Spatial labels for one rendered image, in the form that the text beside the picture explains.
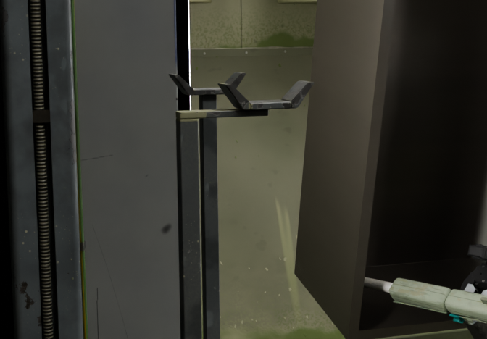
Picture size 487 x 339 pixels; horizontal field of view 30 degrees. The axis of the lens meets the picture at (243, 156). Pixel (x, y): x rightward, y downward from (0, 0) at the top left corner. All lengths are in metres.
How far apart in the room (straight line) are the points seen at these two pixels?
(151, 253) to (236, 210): 1.68
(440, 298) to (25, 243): 1.37
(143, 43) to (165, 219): 0.26
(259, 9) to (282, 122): 0.43
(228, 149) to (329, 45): 1.10
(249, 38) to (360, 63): 1.42
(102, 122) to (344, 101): 0.83
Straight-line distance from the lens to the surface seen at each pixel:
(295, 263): 2.33
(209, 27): 3.30
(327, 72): 2.11
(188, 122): 0.76
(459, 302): 2.04
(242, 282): 2.95
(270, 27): 3.36
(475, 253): 2.06
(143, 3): 1.33
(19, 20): 0.81
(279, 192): 3.10
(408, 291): 2.12
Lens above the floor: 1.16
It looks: 8 degrees down
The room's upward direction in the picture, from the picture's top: 1 degrees counter-clockwise
